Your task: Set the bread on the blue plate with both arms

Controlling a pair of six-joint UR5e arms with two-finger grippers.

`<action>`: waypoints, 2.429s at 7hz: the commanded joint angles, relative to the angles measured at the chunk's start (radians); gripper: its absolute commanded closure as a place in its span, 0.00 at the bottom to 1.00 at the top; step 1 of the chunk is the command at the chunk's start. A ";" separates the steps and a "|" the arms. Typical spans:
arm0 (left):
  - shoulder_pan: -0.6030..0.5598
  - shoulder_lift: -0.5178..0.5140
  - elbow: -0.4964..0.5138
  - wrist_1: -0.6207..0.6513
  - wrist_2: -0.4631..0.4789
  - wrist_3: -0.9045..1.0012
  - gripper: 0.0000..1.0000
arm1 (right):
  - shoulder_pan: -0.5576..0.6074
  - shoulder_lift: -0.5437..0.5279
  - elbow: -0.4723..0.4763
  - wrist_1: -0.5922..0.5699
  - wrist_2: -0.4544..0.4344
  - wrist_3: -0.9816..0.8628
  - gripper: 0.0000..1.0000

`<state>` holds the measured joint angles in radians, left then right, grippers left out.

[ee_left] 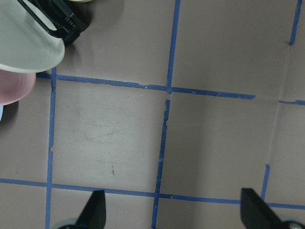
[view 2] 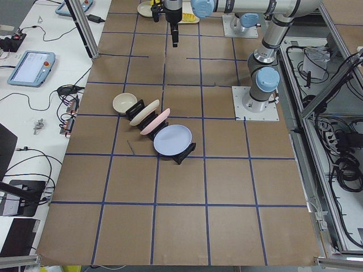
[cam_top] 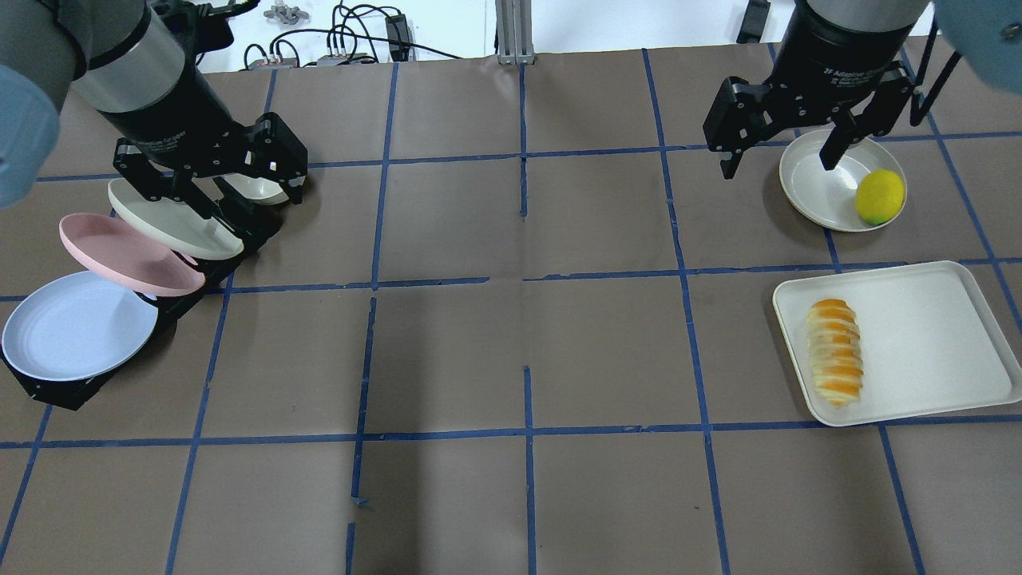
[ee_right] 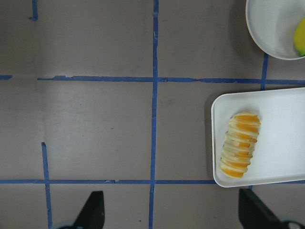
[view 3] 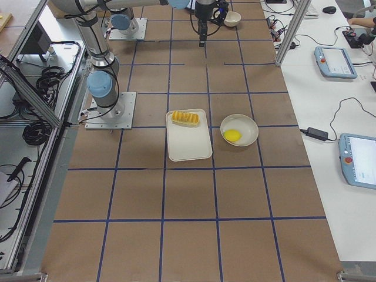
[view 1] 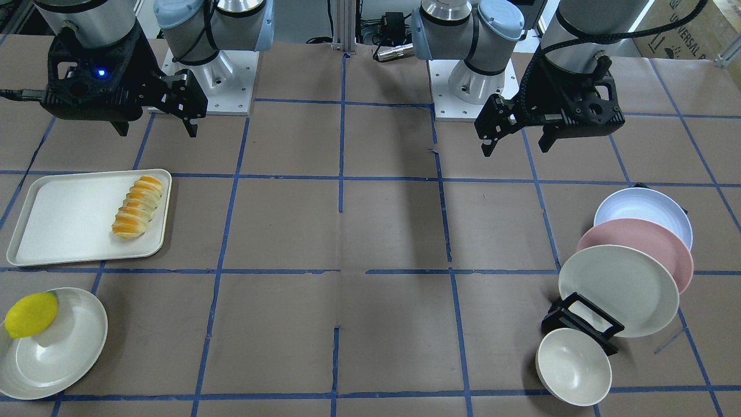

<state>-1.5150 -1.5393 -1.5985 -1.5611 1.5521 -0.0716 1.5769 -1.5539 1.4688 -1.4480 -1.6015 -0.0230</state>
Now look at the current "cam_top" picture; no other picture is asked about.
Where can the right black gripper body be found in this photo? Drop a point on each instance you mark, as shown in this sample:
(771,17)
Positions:
(838,57)

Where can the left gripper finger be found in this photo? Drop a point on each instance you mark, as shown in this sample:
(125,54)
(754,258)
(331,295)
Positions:
(274,153)
(153,185)

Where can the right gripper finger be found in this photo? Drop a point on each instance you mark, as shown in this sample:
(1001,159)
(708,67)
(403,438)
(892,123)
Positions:
(877,119)
(739,119)

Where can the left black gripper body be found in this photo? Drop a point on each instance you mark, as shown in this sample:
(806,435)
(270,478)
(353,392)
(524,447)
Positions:
(166,114)

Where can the blue plate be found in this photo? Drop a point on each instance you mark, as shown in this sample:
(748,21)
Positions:
(77,327)

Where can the striped orange bread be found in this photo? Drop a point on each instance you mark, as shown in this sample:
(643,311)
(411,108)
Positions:
(834,345)

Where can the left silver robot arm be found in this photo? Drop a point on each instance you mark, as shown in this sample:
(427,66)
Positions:
(134,63)

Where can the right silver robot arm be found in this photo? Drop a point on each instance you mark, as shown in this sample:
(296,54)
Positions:
(986,34)

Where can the cream plate on rack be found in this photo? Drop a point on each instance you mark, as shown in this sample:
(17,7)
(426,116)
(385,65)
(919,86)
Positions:
(173,224)

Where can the black plate rack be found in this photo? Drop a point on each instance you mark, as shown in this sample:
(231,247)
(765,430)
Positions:
(251,223)

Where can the pink plate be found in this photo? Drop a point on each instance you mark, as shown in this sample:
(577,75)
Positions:
(117,252)

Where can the cream bowl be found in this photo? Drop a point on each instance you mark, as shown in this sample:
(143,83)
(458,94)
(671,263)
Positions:
(257,190)

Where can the yellow lemon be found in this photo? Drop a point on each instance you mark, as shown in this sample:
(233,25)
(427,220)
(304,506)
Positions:
(880,196)

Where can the shallow cream dish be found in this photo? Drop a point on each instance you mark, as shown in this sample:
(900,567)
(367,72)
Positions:
(827,197)

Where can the black power adapter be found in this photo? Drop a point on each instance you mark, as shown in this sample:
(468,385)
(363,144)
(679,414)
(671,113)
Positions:
(399,38)

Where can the white rectangular tray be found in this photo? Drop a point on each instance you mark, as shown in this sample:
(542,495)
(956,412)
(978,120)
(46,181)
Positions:
(930,342)

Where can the aluminium frame post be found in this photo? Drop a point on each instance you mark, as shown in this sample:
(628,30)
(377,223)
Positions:
(514,32)

